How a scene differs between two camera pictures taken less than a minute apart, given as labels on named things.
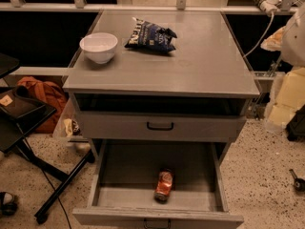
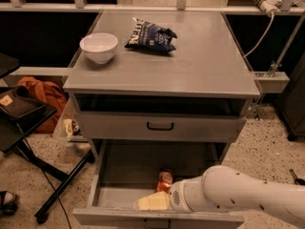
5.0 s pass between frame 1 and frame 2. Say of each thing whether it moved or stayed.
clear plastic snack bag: stayed
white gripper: moved
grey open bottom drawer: stayed
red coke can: stayed
